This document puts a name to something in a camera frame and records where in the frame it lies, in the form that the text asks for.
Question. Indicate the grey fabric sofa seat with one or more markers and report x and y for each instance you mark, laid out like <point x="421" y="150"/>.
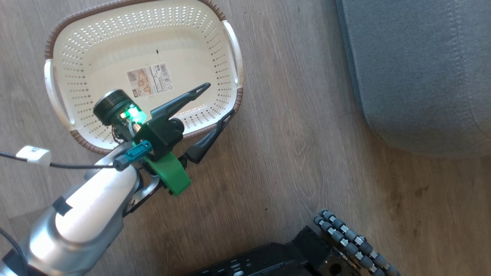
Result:
<point x="422" y="73"/>

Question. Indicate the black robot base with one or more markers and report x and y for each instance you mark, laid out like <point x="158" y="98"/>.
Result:
<point x="276" y="257"/>

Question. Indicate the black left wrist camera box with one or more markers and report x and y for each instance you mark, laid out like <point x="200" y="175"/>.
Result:
<point x="161" y="134"/>

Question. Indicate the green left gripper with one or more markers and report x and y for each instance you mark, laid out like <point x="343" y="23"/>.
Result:
<point x="170" y="174"/>

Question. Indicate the cream perforated laundry basket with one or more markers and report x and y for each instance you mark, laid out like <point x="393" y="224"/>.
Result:
<point x="115" y="46"/>

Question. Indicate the paper basket label sticker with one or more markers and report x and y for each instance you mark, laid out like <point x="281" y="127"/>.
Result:
<point x="150" y="80"/>

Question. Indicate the grey roller omni wheel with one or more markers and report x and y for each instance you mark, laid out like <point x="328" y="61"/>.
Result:
<point x="356" y="245"/>

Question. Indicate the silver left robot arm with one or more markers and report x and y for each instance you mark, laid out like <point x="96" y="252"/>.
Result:
<point x="88" y="207"/>

